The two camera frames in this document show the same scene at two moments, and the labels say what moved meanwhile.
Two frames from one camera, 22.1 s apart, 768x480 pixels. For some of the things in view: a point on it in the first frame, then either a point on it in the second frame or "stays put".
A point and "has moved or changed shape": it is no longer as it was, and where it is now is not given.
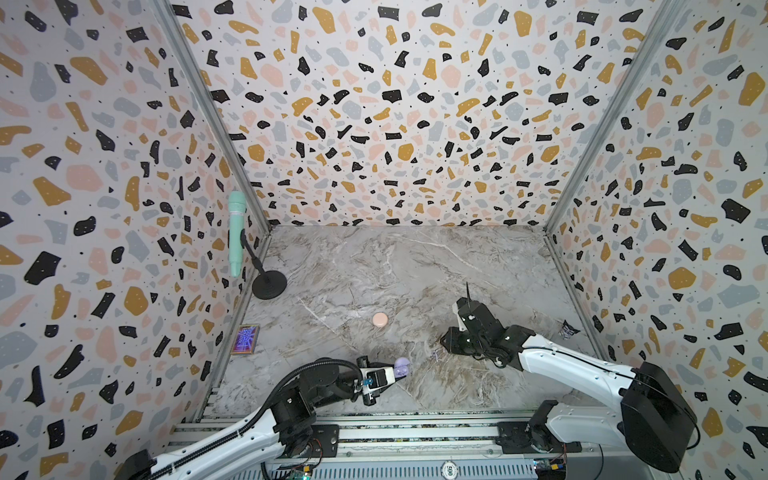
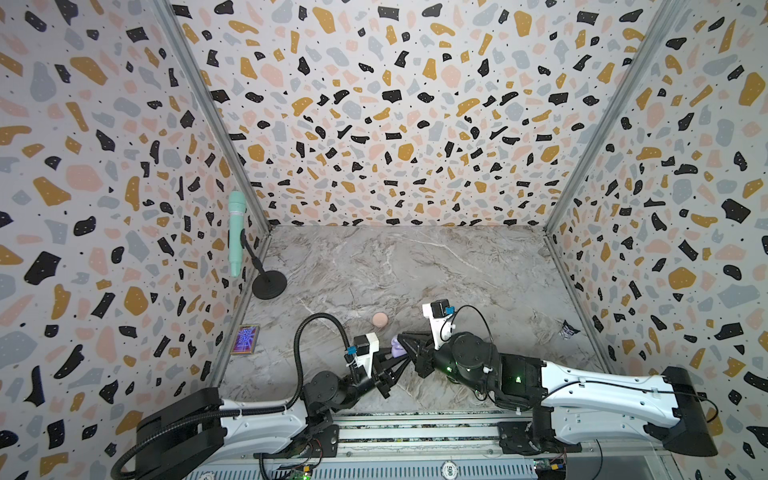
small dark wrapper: [568, 331] stays put
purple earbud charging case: [401, 367] has moved or changed shape
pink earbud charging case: [380, 319] stays put
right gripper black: [470, 315] → [424, 354]
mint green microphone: [236, 211] stays put
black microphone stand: [269, 285] stays put
